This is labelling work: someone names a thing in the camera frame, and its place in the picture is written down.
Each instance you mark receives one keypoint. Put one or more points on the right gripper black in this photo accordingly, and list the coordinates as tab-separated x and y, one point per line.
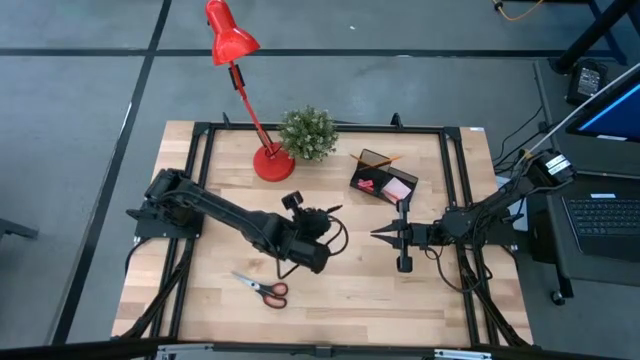
422	234

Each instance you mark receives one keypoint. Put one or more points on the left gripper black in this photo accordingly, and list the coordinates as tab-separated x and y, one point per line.
314	224

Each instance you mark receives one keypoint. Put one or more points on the pink sticky note pad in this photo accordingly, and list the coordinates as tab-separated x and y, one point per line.
396	189

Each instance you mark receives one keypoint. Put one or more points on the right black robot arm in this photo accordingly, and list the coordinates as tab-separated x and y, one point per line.
500	200

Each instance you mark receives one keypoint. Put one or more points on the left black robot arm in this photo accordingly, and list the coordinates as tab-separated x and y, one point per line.
225	215

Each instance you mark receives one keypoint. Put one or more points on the black mesh desk organizer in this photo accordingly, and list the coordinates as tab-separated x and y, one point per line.
372	172

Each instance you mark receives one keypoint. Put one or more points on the artificial plant in black pot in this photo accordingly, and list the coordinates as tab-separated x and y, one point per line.
307	132

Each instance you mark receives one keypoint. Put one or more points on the black equipment cart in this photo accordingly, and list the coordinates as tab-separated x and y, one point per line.
555	125

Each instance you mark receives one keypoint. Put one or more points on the red desk lamp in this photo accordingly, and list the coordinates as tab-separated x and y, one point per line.
230	35

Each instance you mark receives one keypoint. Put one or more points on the white rod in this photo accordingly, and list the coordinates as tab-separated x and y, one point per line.
565	122

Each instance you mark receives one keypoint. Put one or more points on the black laptop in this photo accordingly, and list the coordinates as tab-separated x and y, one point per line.
605	225

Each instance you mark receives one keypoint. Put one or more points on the black power adapter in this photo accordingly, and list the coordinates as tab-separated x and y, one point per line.
587	82

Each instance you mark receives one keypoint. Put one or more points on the black computer monitor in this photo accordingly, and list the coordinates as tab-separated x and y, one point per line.
615	115

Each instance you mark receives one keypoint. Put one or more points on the black diagonal stand leg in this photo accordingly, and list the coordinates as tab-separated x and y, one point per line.
595	32

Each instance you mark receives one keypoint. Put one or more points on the dark chair base leg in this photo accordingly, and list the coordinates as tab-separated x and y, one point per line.
15	230

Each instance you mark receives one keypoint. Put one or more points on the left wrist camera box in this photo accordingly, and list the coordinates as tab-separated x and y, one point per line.
292	200

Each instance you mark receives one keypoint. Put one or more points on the black aluminium table frame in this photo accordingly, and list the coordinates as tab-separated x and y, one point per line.
450	165

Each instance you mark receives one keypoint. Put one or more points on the black camera gantry rail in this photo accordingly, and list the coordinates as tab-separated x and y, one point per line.
100	349

